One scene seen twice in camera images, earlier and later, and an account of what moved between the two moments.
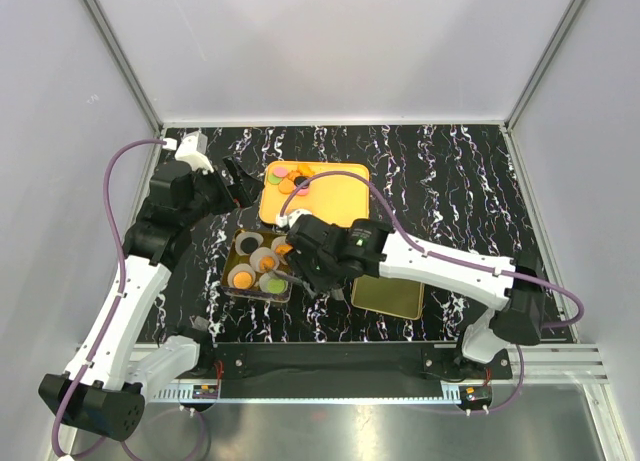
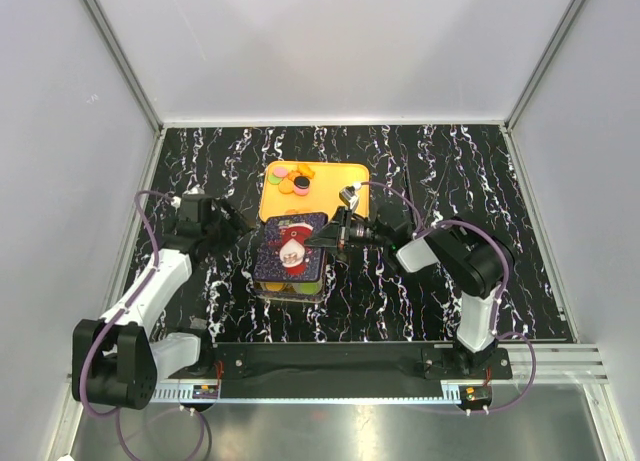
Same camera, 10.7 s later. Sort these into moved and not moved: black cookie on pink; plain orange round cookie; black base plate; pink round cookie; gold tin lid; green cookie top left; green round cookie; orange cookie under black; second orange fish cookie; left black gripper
Moved: plain orange round cookie; left black gripper; gold tin lid; green round cookie
Not moved: green cookie top left; black cookie on pink; orange cookie under black; second orange fish cookie; pink round cookie; black base plate
